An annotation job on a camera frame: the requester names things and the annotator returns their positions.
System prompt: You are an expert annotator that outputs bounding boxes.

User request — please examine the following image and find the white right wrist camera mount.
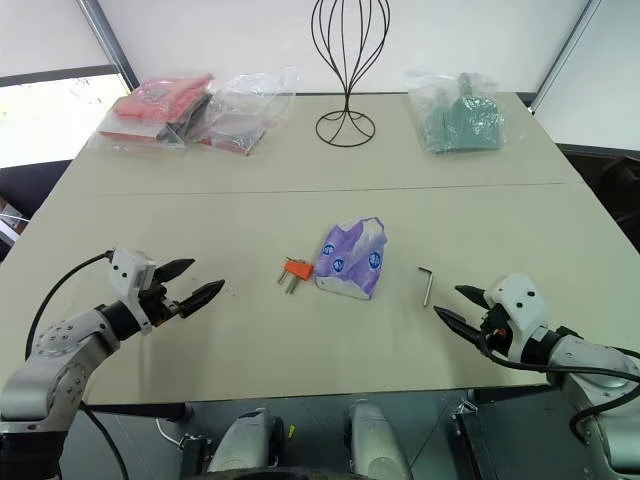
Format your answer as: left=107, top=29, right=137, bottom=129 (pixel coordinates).
left=481, top=271, right=550, bottom=362

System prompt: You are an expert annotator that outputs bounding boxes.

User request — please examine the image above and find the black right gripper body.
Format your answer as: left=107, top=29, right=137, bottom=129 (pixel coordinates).
left=478, top=306, right=514, bottom=360

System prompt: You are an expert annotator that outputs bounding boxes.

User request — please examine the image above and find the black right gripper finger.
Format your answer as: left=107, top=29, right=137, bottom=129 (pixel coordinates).
left=432, top=305, right=485, bottom=347
left=453, top=284, right=490, bottom=310

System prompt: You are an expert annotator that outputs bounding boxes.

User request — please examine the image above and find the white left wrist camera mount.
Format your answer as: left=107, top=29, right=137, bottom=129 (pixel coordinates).
left=109, top=247, right=158, bottom=337

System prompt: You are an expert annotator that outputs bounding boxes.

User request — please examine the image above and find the dark window frame bar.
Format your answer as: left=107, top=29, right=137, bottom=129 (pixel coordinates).
left=78, top=0, right=142, bottom=95

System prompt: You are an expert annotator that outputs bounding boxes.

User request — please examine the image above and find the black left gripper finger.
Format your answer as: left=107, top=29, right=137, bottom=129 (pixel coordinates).
left=175, top=279, right=227, bottom=318
left=152, top=257, right=197, bottom=287

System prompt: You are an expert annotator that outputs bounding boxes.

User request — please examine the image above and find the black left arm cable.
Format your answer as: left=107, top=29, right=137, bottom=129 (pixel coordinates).
left=24, top=252, right=126, bottom=480

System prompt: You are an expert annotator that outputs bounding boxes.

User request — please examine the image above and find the clear crumpled plastic bag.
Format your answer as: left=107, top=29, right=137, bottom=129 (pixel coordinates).
left=191, top=66, right=302, bottom=158

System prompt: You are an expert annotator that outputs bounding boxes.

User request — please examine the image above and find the purple tissue packet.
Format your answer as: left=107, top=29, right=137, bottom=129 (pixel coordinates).
left=313, top=216, right=391, bottom=303

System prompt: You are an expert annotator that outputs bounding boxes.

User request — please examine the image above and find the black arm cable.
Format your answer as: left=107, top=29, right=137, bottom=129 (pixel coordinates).
left=24, top=252, right=126, bottom=480
left=478, top=329, right=640, bottom=447

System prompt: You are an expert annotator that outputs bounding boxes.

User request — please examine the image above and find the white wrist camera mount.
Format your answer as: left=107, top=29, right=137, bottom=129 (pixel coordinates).
left=109, top=247, right=158, bottom=337
left=481, top=271, right=550, bottom=362

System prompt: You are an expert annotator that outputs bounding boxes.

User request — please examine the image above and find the plastic bag with green dustpan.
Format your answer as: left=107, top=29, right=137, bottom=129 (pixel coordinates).
left=403, top=68, right=515, bottom=157

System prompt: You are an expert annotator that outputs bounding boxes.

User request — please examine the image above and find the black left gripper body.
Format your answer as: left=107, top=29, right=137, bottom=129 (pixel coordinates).
left=136, top=281, right=182, bottom=329

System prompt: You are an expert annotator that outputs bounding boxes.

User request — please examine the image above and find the silver right robot leg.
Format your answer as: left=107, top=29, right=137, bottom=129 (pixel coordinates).
left=346, top=399, right=415, bottom=480

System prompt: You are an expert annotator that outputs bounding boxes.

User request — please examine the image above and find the silver robot leg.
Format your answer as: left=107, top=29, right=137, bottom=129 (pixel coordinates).
left=346, top=399, right=415, bottom=480
left=206, top=406, right=287, bottom=474

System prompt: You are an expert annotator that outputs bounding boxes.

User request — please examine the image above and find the white thin cable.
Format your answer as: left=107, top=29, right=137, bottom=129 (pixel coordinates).
left=154, top=416, right=182, bottom=447

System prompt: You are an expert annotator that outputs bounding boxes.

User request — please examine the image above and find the silver left robot leg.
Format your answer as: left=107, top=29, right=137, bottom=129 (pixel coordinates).
left=206, top=406, right=287, bottom=474

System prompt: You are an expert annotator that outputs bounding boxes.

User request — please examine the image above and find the black chair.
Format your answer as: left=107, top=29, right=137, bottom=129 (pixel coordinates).
left=553, top=142, right=640, bottom=247

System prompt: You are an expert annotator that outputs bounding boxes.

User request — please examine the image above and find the metal hex key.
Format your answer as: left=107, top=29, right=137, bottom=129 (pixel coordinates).
left=417, top=266, right=436, bottom=308

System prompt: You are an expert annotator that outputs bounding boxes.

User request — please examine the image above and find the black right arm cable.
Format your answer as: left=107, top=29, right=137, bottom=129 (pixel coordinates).
left=478, top=329, right=640, bottom=447

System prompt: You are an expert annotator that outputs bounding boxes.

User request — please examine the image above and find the plastic bag with red items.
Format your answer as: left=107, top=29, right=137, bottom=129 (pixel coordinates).
left=96, top=73, right=217, bottom=147

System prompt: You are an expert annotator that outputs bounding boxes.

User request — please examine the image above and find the grey table leg bracket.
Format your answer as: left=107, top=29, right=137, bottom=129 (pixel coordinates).
left=448, top=398, right=484, bottom=480
left=176, top=432, right=208, bottom=477

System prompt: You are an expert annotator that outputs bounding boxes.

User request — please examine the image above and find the grey window frame bar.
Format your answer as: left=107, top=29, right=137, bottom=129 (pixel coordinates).
left=528, top=0, right=610, bottom=115

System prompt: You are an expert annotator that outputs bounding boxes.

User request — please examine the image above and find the black wire stand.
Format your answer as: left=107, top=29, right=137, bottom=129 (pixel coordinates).
left=310, top=0, right=393, bottom=148

